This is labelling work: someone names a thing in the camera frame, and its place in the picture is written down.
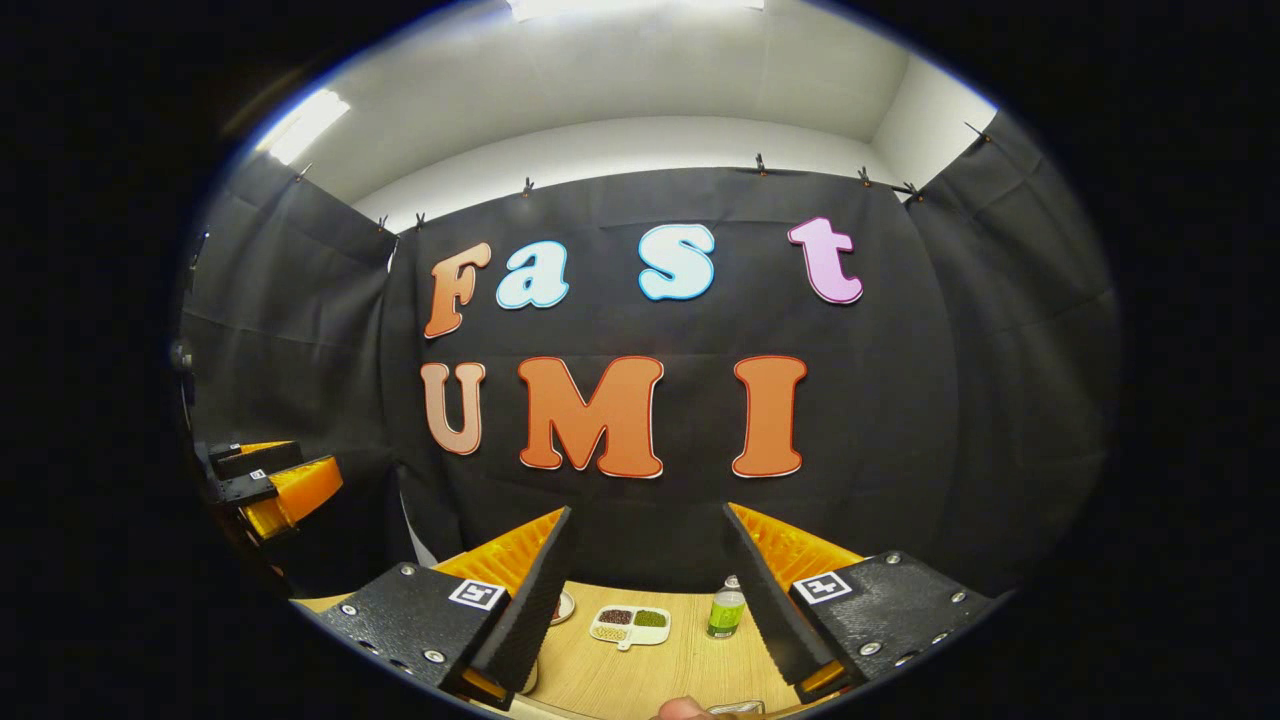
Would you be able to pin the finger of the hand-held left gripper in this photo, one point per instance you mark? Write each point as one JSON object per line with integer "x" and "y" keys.
{"x": 295, "y": 490}
{"x": 255, "y": 458}

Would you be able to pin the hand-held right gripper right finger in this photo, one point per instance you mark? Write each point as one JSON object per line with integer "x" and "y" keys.
{"x": 770, "y": 600}

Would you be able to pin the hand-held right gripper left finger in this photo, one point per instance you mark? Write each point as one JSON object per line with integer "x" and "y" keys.
{"x": 535, "y": 600}

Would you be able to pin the round plate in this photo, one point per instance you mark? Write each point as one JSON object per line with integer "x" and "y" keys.
{"x": 564, "y": 606}

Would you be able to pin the green drink bottle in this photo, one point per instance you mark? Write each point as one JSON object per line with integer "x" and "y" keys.
{"x": 726, "y": 612}

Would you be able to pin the yellow soybeans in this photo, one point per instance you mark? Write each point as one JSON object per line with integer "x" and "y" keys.
{"x": 607, "y": 633}

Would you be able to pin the dark red beans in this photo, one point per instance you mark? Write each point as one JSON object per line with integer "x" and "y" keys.
{"x": 614, "y": 617}

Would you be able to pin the green mung beans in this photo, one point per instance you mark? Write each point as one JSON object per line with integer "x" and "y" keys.
{"x": 650, "y": 618}

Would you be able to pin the white divided dish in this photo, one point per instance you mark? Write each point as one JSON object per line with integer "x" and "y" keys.
{"x": 655, "y": 635}

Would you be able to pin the black backdrop cloth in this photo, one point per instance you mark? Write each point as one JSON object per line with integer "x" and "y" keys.
{"x": 900, "y": 400}

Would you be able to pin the ceiling light panel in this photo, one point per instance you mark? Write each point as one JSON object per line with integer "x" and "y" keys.
{"x": 305, "y": 125}
{"x": 640, "y": 6}

